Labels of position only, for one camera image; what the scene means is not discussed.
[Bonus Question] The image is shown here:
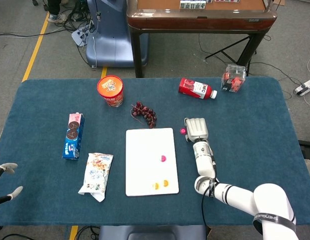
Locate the black metal frame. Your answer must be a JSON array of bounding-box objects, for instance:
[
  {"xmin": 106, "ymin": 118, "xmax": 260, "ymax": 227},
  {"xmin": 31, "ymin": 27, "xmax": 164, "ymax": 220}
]
[{"xmin": 298, "ymin": 139, "xmax": 310, "ymax": 161}]

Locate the white rectangular board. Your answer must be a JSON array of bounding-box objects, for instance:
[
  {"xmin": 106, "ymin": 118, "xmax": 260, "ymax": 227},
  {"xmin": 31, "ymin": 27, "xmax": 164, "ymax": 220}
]
[{"xmin": 125, "ymin": 127, "xmax": 180, "ymax": 197}]

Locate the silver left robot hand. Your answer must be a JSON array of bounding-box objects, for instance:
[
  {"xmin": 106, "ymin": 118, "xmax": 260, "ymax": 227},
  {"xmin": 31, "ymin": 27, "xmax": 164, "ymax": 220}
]
[{"xmin": 0, "ymin": 162, "xmax": 24, "ymax": 207}]

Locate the orange instant noodle cup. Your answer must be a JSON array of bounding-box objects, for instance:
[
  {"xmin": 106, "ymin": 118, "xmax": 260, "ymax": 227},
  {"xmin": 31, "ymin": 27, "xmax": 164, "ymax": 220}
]
[{"xmin": 97, "ymin": 75, "xmax": 125, "ymax": 108}]

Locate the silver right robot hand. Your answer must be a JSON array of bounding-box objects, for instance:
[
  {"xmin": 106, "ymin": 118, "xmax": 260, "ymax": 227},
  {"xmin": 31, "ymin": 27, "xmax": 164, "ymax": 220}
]
[{"xmin": 184, "ymin": 117, "xmax": 209, "ymax": 143}]

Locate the red juice bottle white cap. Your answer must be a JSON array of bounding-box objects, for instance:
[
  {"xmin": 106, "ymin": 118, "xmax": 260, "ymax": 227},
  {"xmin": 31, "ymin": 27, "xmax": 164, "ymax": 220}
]
[{"xmin": 178, "ymin": 77, "xmax": 218, "ymax": 101}]

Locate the white power strip black plug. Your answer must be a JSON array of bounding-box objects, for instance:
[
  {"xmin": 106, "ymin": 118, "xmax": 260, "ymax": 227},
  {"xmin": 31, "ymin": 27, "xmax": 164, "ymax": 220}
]
[{"xmin": 294, "ymin": 79, "xmax": 310, "ymax": 97}]

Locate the blue table cloth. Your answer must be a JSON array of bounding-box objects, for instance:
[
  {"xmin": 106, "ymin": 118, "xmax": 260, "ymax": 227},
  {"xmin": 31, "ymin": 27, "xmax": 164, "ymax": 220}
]
[{"xmin": 0, "ymin": 76, "xmax": 310, "ymax": 227}]

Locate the blue cookie box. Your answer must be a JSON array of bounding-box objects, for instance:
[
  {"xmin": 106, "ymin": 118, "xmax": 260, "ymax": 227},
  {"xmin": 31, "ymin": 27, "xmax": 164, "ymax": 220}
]
[{"xmin": 62, "ymin": 112, "xmax": 85, "ymax": 160}]

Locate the bunch of dark red grapes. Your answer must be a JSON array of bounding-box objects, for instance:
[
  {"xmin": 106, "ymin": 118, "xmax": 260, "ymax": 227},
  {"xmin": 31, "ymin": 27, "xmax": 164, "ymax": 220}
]
[{"xmin": 130, "ymin": 100, "xmax": 158, "ymax": 129}]

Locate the tangle of black cables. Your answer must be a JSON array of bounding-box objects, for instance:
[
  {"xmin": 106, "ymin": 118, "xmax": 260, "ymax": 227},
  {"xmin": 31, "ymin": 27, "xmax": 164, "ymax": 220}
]
[{"xmin": 61, "ymin": 0, "xmax": 95, "ymax": 35}]

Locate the blue grey machine base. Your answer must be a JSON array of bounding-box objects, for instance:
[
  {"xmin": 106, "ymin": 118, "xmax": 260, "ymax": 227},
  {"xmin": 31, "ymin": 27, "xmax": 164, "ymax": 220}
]
[{"xmin": 85, "ymin": 0, "xmax": 149, "ymax": 68}]

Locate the clear box with red toy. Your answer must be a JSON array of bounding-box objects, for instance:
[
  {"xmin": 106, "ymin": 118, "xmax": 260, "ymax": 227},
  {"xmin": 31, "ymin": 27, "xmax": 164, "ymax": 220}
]
[{"xmin": 220, "ymin": 64, "xmax": 246, "ymax": 94}]

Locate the person in black, pale shoes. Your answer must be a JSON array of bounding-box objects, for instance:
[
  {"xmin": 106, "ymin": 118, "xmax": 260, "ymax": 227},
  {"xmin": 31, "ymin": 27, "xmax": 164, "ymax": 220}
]
[{"xmin": 46, "ymin": 0, "xmax": 68, "ymax": 24}]

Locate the row of green-faced mahjong tiles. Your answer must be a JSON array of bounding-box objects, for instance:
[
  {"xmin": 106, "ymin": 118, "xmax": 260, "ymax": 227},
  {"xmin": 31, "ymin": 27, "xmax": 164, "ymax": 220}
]
[{"xmin": 179, "ymin": 0, "xmax": 207, "ymax": 10}]

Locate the grey blue robot torso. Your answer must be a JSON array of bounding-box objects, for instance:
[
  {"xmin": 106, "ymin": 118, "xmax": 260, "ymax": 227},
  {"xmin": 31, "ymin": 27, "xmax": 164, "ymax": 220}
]
[{"xmin": 98, "ymin": 224, "xmax": 208, "ymax": 240}]

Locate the white snack bag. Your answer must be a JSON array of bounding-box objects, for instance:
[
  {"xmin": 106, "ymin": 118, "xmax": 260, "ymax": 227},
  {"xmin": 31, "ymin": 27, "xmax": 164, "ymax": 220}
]
[{"xmin": 78, "ymin": 152, "xmax": 114, "ymax": 203}]

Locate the brown mahjong table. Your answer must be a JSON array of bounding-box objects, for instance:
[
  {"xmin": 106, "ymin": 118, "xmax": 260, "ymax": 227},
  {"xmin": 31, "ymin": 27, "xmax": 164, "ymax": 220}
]
[{"xmin": 126, "ymin": 0, "xmax": 278, "ymax": 79}]

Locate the white power strip with cables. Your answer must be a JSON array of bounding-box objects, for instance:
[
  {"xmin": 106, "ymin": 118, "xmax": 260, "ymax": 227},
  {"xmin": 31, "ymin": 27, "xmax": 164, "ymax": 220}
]
[{"xmin": 71, "ymin": 23, "xmax": 95, "ymax": 47}]

